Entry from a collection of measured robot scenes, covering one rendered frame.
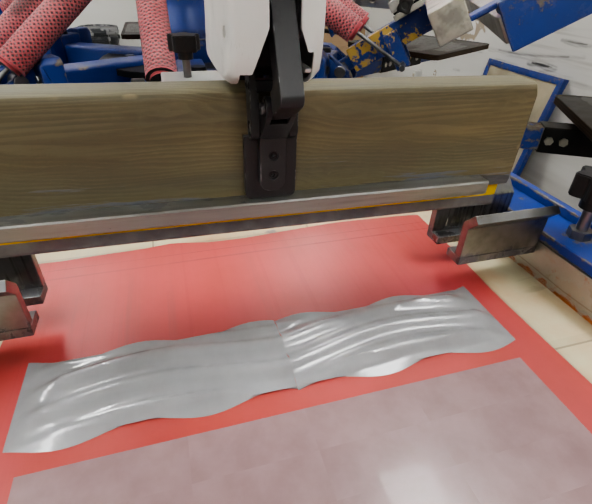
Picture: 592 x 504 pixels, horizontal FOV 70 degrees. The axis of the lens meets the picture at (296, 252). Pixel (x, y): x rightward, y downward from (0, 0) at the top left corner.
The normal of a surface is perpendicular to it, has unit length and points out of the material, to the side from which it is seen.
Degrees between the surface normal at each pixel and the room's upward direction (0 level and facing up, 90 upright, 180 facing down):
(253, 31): 90
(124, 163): 90
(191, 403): 43
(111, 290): 0
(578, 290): 90
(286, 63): 61
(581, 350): 0
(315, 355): 34
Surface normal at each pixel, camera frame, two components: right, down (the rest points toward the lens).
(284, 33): 0.26, 0.07
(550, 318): 0.03, -0.83
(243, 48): 0.16, 0.55
